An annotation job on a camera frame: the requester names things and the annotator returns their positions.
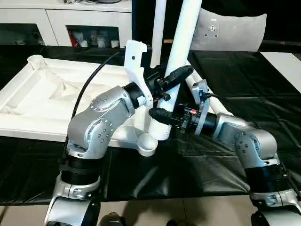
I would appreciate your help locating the dark blue cabinet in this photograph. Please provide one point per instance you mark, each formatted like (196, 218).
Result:
(141, 23)

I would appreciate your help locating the small beige label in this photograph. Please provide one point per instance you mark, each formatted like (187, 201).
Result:
(168, 41)

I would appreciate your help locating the black bar red light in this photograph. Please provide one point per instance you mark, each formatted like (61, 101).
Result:
(282, 42)

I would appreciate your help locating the white board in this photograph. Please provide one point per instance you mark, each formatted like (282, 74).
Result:
(284, 66)

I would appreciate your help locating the white plastic table top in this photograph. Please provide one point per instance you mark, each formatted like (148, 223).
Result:
(47, 94)

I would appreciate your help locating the dark grey bag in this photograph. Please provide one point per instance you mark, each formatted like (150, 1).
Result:
(113, 1)

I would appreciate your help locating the white cabinet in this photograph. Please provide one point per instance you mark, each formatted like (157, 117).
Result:
(58, 16)

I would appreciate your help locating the white plastic table leg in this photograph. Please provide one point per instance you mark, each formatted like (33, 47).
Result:
(159, 30)
(188, 85)
(221, 106)
(182, 35)

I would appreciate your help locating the black mat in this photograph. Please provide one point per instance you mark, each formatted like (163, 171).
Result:
(247, 82)

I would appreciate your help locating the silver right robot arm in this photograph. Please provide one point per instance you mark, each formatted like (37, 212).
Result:
(254, 146)

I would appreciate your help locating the grey cushion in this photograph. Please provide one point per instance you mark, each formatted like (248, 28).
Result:
(232, 30)

